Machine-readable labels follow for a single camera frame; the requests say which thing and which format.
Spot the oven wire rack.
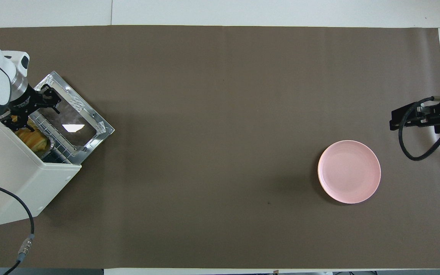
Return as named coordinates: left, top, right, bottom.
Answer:
left=27, top=114, right=87, bottom=164

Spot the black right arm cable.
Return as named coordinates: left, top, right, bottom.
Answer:
left=397, top=95, right=440, bottom=161

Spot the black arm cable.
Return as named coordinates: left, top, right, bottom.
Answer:
left=0, top=179, right=36, bottom=275
left=397, top=95, right=440, bottom=161

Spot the white toaster oven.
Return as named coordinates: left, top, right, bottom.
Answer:
left=0, top=71, right=115, bottom=228

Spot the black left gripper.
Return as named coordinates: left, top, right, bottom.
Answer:
left=0, top=84, right=62, bottom=133

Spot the sliced yellow bread loaf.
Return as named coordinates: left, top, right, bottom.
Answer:
left=15, top=121, right=49, bottom=150

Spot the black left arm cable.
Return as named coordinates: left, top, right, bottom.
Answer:
left=0, top=179, right=36, bottom=275

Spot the glass oven door metal frame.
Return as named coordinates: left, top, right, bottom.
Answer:
left=33, top=71, right=115, bottom=153

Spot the brown table mat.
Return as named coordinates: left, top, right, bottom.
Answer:
left=0, top=25, right=440, bottom=270

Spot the pink round plate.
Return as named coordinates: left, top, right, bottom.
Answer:
left=317, top=140, right=382, bottom=204

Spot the aluminium foil tray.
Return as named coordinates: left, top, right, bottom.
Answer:
left=14, top=118, right=57, bottom=158

